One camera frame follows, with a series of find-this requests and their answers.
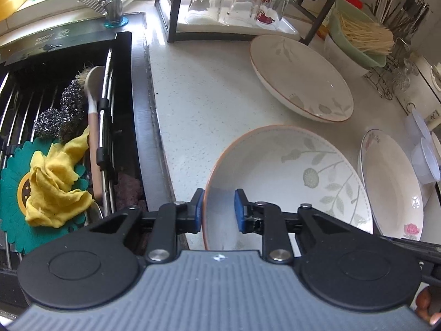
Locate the pink flower white plate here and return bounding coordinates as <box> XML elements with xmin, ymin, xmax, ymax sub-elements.
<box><xmin>358</xmin><ymin>129</ymin><xmax>424</xmax><ymax>241</ymax></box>

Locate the person's right hand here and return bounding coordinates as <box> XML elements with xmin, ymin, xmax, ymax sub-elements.
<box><xmin>415</xmin><ymin>286</ymin><xmax>440</xmax><ymax>326</ymax></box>

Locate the steel wool scrubber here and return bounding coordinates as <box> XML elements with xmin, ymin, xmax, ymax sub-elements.
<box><xmin>34</xmin><ymin>78</ymin><xmax>87</xmax><ymax>144</ymax></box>

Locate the white electric cooking pot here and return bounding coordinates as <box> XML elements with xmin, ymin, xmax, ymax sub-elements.
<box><xmin>395</xmin><ymin>52</ymin><xmax>440</xmax><ymax>120</ymax></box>

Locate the green colander basket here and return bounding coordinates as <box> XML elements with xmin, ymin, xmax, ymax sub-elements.
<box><xmin>328</xmin><ymin>0</ymin><xmax>386</xmax><ymax>69</ymax></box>

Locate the green flower mat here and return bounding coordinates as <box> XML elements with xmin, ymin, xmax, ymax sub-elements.
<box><xmin>1</xmin><ymin>138</ymin><xmax>86</xmax><ymax>253</ymax></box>

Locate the left upside-down glass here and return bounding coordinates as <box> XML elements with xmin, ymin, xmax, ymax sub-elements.
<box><xmin>186</xmin><ymin>0</ymin><xmax>223</xmax><ymax>25</ymax></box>

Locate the yellow cleaning cloth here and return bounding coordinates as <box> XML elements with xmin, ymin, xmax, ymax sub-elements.
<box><xmin>25</xmin><ymin>129</ymin><xmax>93</xmax><ymax>229</ymax></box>

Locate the bundle of dry noodles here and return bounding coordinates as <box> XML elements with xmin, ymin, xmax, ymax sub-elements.
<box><xmin>337</xmin><ymin>13</ymin><xmax>395</xmax><ymax>55</ymax></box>

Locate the wire glass holder rack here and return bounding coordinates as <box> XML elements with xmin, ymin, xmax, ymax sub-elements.
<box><xmin>365</xmin><ymin>38</ymin><xmax>419</xmax><ymax>100</ymax></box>

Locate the upside-down glass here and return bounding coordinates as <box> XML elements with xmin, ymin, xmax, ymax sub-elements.
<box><xmin>186</xmin><ymin>0</ymin><xmax>223</xmax><ymax>25</ymax></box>
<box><xmin>256</xmin><ymin>0</ymin><xmax>289</xmax><ymax>31</ymax></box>
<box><xmin>224</xmin><ymin>0</ymin><xmax>261</xmax><ymax>27</ymax></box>

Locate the middle upside-down glass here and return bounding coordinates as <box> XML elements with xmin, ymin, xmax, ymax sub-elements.
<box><xmin>224</xmin><ymin>0</ymin><xmax>261</xmax><ymax>27</ymax></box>

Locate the black sink drain rack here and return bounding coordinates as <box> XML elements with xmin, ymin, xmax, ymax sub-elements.
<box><xmin>1</xmin><ymin>46</ymin><xmax>117</xmax><ymax>273</ymax></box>

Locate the white drip tray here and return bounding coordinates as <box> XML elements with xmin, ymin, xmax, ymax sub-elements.
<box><xmin>172</xmin><ymin>0</ymin><xmax>300</xmax><ymax>41</ymax></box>

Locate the large leaf pattern plate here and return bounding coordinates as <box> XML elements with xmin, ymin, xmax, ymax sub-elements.
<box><xmin>249</xmin><ymin>34</ymin><xmax>354</xmax><ymax>122</ymax></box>

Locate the right upside-down glass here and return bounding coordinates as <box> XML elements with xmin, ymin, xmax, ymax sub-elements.
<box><xmin>256</xmin><ymin>0</ymin><xmax>289</xmax><ymax>31</ymax></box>

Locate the white plastic bowl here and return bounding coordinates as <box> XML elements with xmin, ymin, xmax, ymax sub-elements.
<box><xmin>411</xmin><ymin>138</ymin><xmax>440</xmax><ymax>185</ymax></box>
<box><xmin>404</xmin><ymin>109</ymin><xmax>432</xmax><ymax>146</ymax></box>

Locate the chopstick holder with chopsticks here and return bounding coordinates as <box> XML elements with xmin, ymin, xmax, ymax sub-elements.
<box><xmin>368</xmin><ymin>0</ymin><xmax>431</xmax><ymax>43</ymax></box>

